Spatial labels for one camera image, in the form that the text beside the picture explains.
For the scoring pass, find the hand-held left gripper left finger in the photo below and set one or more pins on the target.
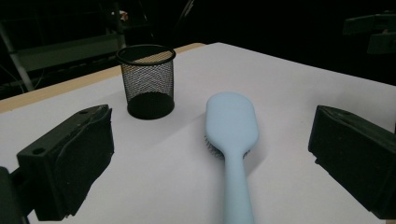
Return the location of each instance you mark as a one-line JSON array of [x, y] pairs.
[[68, 161]]

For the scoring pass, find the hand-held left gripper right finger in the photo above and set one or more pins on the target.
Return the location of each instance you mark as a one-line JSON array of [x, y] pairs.
[[351, 155]]

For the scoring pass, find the black mesh pen holder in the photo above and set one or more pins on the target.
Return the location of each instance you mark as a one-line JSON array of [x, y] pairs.
[[149, 109]]

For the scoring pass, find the light blue hairbrush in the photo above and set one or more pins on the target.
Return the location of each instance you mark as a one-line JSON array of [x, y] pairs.
[[232, 124]]

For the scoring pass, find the white table mat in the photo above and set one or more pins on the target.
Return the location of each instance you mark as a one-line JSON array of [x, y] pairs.
[[280, 93]]

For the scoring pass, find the desk with white metal legs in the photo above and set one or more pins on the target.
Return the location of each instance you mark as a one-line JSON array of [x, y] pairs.
[[68, 51]]

